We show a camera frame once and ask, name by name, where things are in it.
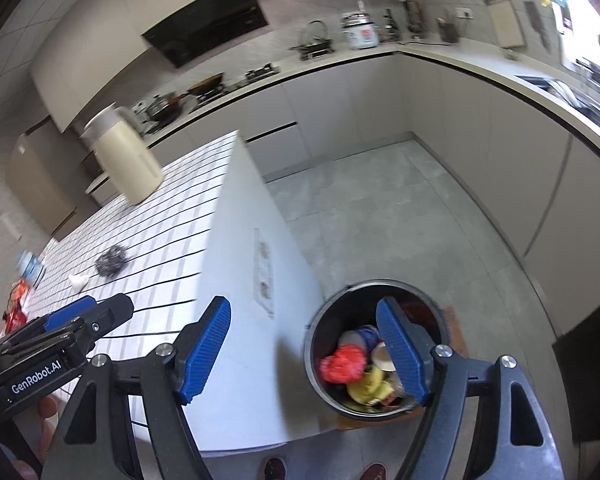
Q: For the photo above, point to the portable gas burner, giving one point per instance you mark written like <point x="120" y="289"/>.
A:
<point x="314" y="51"/>

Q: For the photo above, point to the steel kitchen sink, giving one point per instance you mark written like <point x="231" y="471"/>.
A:
<point x="570" y="95"/>

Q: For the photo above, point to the white paper cup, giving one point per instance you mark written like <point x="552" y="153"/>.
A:
<point x="381" y="356"/>

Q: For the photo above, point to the white wall outlet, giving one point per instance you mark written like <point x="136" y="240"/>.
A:
<point x="463" y="12"/>

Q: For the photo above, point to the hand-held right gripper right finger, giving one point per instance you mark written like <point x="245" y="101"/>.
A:
<point x="400" y="350"/>

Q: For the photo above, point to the grey socket panel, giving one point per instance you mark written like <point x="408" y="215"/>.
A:
<point x="264" y="272"/>

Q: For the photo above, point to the built-in gas stove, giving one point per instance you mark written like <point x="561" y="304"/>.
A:
<point x="260" y="74"/>

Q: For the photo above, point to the cream thermos jug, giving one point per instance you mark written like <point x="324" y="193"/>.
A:
<point x="125" y="160"/>

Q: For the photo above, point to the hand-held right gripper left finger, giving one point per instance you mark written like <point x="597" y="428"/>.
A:
<point x="205" y="350"/>

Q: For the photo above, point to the beige cutting board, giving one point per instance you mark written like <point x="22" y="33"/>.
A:
<point x="505" y="22"/>

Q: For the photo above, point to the red plastic bag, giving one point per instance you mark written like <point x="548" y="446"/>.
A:
<point x="342" y="365"/>

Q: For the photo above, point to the black cleaver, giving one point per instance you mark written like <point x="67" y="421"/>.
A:
<point x="536" y="22"/>

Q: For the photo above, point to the white crumpled tissue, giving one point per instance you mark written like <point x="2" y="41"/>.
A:
<point x="79" y="282"/>

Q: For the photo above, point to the steel wool scrubber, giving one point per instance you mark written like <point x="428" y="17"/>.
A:
<point x="112" y="261"/>

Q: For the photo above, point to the white and blue jar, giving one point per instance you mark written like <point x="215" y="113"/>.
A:
<point x="30" y="266"/>

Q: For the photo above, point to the blue paper cup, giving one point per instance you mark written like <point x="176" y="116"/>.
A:
<point x="367" y="336"/>

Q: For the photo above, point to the person's shoe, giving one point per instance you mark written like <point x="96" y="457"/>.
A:
<point x="275" y="469"/>
<point x="372" y="472"/>

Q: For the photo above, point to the beige wall cabinets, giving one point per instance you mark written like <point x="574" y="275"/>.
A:
<point x="105" y="20"/>

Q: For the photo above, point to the brown refrigerator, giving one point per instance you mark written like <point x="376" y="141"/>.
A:
<point x="40" y="180"/>

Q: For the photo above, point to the red snack packet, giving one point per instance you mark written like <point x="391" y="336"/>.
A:
<point x="17" y="307"/>

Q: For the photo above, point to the black wok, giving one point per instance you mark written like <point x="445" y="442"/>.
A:
<point x="207" y="85"/>

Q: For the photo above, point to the grey kitchen counter cabinets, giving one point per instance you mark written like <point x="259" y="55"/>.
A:
<point x="455" y="125"/>

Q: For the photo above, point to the person's left shoe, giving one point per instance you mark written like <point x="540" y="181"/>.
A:
<point x="275" y="469"/>

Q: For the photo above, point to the dark glass bottle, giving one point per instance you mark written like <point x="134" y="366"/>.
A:
<point x="390" y="27"/>

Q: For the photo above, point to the black range hood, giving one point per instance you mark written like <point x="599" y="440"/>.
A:
<point x="205" y="22"/>

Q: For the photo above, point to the person's left hand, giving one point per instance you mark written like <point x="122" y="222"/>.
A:
<point x="48" y="430"/>

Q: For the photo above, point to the black utensil holder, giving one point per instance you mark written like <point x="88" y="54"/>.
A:
<point x="449" y="30"/>

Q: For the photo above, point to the person's right shoe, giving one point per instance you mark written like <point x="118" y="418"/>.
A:
<point x="372" y="472"/>

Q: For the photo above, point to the white rice cooker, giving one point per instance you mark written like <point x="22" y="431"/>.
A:
<point x="360" y="32"/>

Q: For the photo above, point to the yellow plastic wrapper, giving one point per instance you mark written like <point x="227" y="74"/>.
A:
<point x="367" y="385"/>

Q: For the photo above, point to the black round trash bin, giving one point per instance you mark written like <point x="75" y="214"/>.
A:
<point x="322" y="325"/>

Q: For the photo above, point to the steel kettle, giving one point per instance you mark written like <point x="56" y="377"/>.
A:
<point x="316" y="35"/>

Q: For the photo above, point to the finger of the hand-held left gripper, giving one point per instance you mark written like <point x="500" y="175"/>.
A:
<point x="110" y="315"/>
<point x="70" y="312"/>

